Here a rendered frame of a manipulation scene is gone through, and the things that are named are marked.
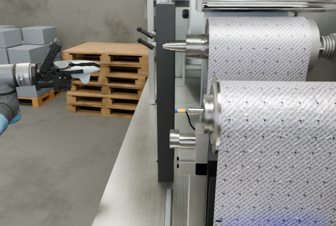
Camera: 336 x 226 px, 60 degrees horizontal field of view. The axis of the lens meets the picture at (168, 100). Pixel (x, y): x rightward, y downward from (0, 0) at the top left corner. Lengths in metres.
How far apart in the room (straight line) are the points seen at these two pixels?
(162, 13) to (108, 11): 3.83
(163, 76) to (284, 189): 0.43
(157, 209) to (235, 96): 0.46
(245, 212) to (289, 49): 0.38
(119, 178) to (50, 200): 1.53
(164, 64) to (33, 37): 3.83
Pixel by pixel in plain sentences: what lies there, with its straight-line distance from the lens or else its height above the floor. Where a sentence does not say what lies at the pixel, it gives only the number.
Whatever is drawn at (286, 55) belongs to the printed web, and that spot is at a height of 1.33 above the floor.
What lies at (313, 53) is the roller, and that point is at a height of 1.33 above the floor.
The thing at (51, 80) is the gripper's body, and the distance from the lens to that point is 1.04.
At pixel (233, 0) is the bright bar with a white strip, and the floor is 1.45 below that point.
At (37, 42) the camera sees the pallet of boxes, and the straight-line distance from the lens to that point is 4.54.
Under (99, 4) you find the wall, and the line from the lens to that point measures 4.65.
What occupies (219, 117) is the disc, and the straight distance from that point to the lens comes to 0.49.
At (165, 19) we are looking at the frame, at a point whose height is 1.40.
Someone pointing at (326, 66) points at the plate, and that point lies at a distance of 0.90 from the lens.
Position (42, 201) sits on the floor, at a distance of 2.50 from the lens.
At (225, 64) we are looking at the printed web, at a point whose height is 1.30.
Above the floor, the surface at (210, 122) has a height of 1.25.
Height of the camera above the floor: 1.46
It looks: 20 degrees down
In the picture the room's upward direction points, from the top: straight up
